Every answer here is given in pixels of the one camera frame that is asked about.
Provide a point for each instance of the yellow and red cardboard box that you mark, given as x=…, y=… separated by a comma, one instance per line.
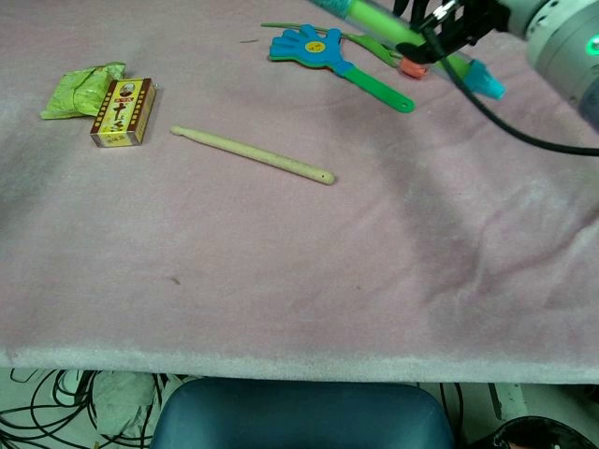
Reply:
x=122, y=112

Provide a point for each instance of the green crumpled packet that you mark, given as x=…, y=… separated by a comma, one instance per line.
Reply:
x=79, y=93

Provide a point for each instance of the blue and green hand clapper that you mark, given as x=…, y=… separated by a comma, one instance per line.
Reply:
x=313, y=49

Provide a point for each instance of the black bin with wrappers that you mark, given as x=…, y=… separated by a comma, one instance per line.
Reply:
x=538, y=435

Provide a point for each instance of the white crumpled plastic bag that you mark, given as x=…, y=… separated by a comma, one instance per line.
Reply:
x=121, y=402

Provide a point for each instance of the pink fleece table cloth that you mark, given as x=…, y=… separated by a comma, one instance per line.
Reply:
x=281, y=257

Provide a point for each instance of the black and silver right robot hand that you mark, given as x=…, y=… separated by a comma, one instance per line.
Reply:
x=449, y=33

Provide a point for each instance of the silver and grey right robot arm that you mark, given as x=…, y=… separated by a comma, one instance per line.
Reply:
x=561, y=47

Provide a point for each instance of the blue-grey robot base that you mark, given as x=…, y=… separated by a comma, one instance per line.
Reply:
x=299, y=416

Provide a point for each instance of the wooden drumstick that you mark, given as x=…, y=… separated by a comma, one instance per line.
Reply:
x=252, y=154

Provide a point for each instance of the green blue toy water pump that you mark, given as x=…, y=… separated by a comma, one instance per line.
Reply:
x=372, y=13

